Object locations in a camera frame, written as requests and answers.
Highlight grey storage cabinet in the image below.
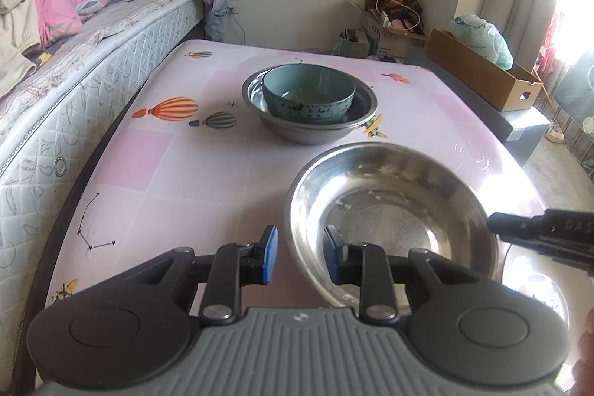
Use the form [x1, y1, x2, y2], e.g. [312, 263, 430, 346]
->
[408, 59, 551, 168]

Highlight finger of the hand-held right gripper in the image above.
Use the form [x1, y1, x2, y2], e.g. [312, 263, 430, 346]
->
[487, 213, 545, 246]

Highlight pink printed tablecloth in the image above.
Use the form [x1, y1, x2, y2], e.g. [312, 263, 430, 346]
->
[46, 40, 546, 318]

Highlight teal ceramic bowl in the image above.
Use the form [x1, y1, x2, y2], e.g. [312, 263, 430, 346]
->
[262, 66, 356, 121]

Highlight white quilted mattress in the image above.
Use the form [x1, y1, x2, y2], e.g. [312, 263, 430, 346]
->
[0, 0, 206, 360]

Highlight green plastic bag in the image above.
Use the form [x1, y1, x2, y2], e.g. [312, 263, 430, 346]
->
[451, 14, 514, 71]

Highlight small green box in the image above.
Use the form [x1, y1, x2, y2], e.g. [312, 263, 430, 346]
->
[338, 29, 373, 59]

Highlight cardboard box with clutter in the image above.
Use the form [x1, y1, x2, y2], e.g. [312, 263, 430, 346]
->
[361, 0, 428, 59]

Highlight small steel bowl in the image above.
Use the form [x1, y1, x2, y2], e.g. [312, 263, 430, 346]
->
[284, 142, 501, 308]

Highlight white printed plate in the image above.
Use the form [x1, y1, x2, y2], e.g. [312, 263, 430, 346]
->
[502, 242, 571, 332]

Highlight thin charger cable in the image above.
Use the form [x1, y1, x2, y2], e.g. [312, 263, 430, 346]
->
[226, 5, 248, 47]

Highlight large steel bowl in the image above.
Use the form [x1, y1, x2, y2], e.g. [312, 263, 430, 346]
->
[241, 64, 378, 145]

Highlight long cardboard box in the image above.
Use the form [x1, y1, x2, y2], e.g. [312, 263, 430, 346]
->
[426, 29, 544, 113]

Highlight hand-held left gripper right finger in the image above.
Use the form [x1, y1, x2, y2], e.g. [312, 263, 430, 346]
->
[324, 225, 469, 326]

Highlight beige garment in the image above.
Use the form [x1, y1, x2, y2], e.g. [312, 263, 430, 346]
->
[0, 0, 48, 98]

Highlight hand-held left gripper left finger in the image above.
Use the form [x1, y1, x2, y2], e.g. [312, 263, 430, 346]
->
[123, 225, 279, 327]

